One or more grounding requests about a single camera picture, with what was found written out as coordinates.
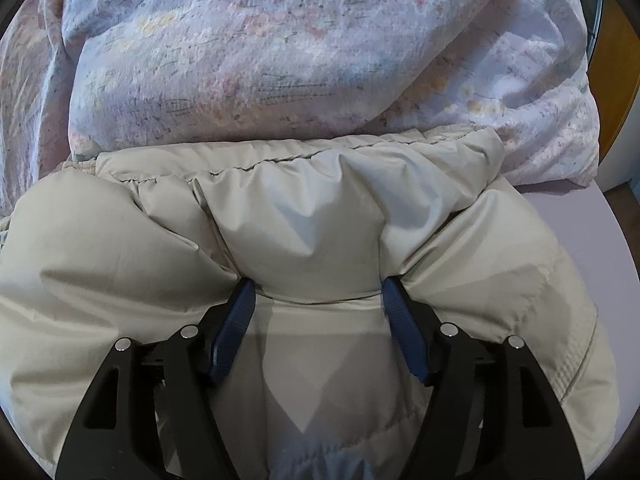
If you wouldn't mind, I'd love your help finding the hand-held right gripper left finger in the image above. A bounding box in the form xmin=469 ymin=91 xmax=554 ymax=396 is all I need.
xmin=55 ymin=279 xmax=273 ymax=480

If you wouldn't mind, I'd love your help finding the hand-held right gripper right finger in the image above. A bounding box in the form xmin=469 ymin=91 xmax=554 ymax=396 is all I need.
xmin=381 ymin=277 xmax=586 ymax=480

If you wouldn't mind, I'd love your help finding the beige puffer jacket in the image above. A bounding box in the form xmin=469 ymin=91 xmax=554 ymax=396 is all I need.
xmin=0 ymin=127 xmax=616 ymax=480

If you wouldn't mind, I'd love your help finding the floral lilac duvet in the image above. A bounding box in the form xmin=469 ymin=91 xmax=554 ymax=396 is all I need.
xmin=0 ymin=0 xmax=602 ymax=211

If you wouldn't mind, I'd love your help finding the glass paned door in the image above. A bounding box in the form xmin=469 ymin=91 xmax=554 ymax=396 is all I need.
xmin=582 ymin=0 xmax=608 ymax=41

